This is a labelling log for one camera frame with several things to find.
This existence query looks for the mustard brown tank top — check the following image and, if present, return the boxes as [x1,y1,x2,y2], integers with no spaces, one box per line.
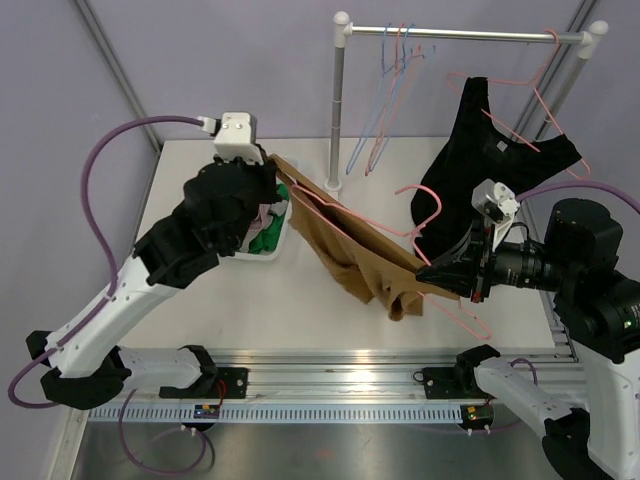
[269,154,459,321]

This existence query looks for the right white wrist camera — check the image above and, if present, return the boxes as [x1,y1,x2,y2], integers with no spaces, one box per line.
[471,179,520,251]

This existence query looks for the green tank top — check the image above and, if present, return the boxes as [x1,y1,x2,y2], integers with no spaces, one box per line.
[247,182,292,254]

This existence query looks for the black tank top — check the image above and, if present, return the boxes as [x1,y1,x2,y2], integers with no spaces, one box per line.
[410,77,581,262]

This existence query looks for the pink mauve tank top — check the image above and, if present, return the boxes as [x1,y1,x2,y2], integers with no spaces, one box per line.
[247,199,291,246]

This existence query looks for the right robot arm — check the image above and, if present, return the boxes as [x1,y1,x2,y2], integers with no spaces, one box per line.
[417,198,639,479]

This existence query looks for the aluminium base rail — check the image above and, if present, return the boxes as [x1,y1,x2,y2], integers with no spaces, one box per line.
[89,309,584,404]

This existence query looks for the white metal clothes rack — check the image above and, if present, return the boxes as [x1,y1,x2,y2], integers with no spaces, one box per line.
[323,2,609,199]

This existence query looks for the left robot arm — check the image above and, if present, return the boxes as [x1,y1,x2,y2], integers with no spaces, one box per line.
[26,142,280,410]

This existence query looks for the white slotted cable duct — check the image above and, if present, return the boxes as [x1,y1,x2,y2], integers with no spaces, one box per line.
[88,402,462,425]

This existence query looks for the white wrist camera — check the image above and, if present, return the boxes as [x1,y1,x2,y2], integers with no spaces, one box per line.
[198,112,264,165]
[471,179,520,251]

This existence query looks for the white plastic basket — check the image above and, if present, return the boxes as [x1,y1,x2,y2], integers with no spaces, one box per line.
[234,171,293,262]

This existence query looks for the pink hanger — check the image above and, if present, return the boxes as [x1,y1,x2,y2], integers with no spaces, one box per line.
[289,183,492,341]
[363,22,426,176]
[446,29,599,180]

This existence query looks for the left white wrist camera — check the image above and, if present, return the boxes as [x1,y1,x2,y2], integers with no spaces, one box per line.
[198,112,264,165]

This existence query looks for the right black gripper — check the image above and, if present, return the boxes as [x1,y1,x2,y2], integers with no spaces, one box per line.
[419,216,580,303]

